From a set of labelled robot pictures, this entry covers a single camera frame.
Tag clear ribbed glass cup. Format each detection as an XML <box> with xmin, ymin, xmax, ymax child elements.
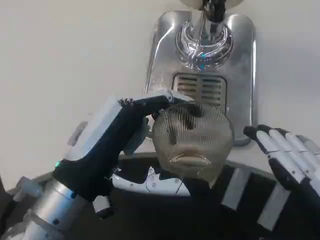
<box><xmin>151</xmin><ymin>103</ymin><xmax>235</xmax><ymax>189</ymax></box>

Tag drink dispenser tap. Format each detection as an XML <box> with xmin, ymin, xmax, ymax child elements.
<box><xmin>197</xmin><ymin>0</ymin><xmax>227</xmax><ymax>24</ymax></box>

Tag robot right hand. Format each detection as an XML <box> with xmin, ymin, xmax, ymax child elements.
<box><xmin>243</xmin><ymin>124</ymin><xmax>320</xmax><ymax>209</ymax></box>

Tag steel drip tray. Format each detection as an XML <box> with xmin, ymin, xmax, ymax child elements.
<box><xmin>143</xmin><ymin>9</ymin><xmax>258</xmax><ymax>148</ymax></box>

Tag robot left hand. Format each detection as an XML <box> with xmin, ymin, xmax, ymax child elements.
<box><xmin>53</xmin><ymin>89</ymin><xmax>177</xmax><ymax>201</ymax></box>

